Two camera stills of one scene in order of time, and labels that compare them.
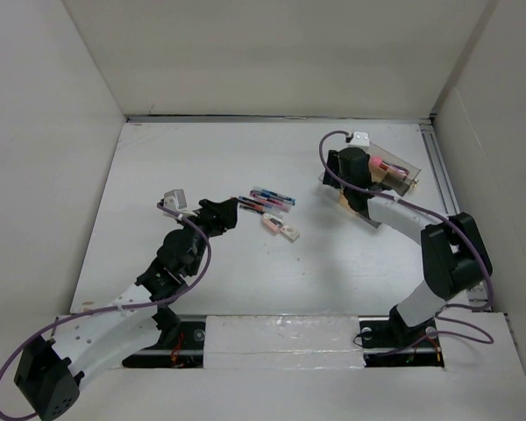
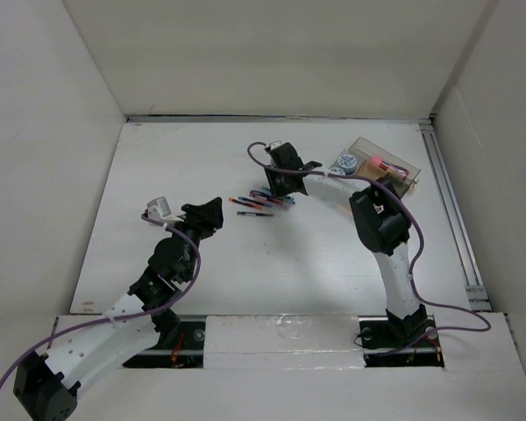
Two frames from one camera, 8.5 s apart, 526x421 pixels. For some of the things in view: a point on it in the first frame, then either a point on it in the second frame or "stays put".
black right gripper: (333, 160) to (278, 191)
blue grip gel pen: (273, 196) stays put
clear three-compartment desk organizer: (389, 173) stays put
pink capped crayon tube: (400, 171) stays put
